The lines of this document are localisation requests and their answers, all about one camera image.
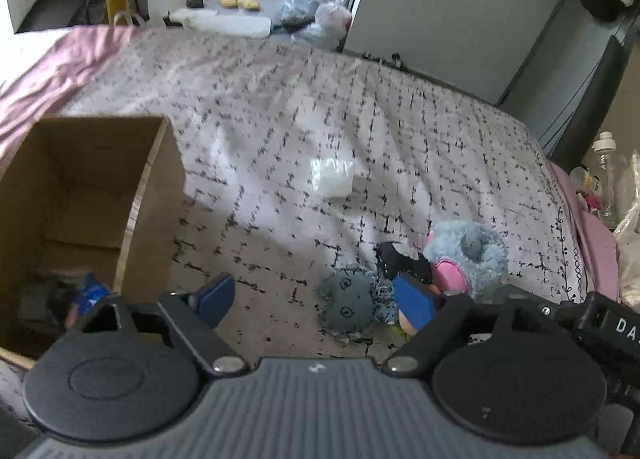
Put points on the white floor mat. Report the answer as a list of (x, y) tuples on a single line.
[(225, 21)]

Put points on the orange soft ball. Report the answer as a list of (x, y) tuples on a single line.
[(406, 327)]

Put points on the brown cardboard box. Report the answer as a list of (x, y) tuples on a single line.
[(155, 219)]

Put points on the crumpled white plastic bag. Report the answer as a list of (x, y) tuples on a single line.
[(630, 239)]

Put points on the yellow slipper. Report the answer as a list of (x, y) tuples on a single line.
[(228, 0), (249, 3)]

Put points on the black patterned white bedsheet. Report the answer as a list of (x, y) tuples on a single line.
[(300, 104)]

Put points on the white tissue packet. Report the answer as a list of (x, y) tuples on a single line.
[(332, 176)]

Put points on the white tote bag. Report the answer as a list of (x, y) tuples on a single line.
[(125, 19)]

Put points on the grey fluffy slipper pink sole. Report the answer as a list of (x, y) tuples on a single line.
[(465, 251)]

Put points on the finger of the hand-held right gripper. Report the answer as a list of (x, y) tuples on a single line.
[(532, 299)]

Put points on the blue packet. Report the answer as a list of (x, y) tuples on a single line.
[(90, 295)]

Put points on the dark cloth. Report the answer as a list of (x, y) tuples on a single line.
[(50, 300)]

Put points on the grey plastic bag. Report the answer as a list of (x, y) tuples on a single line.
[(305, 1)]

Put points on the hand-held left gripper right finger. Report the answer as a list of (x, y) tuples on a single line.
[(412, 301)]

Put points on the black soft toy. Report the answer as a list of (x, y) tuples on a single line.
[(400, 261)]

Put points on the clear plastic bottle white cap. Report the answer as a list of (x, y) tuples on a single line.
[(605, 164)]

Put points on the small baby bottle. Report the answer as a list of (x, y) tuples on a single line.
[(582, 181)]

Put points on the grey octopus plush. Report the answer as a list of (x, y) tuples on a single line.
[(347, 304)]

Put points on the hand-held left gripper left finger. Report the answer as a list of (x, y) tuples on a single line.
[(216, 296)]

